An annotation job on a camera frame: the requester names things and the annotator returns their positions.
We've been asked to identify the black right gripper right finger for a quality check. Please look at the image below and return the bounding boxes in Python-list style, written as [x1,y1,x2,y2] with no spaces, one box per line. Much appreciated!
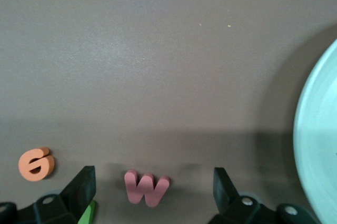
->
[207,167,321,224]

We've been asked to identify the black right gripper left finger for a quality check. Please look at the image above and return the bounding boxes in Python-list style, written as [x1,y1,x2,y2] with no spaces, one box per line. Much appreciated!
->
[0,166,96,224]

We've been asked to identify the green foam letter u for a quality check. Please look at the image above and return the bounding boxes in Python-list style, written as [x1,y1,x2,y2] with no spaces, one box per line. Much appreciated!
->
[77,200,97,224]

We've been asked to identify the pink foam letter w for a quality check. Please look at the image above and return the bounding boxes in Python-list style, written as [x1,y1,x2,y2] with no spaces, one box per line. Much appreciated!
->
[124,169,171,208]

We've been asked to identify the orange foam digit six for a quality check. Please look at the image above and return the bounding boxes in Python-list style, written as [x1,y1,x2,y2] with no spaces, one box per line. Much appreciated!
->
[18,147,56,182]

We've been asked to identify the light green plate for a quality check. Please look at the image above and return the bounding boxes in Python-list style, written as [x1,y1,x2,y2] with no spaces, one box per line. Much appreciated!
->
[293,38,337,224]

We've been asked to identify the brown table cover sheet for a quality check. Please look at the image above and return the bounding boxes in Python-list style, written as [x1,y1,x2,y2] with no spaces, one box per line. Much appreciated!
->
[0,0,337,224]

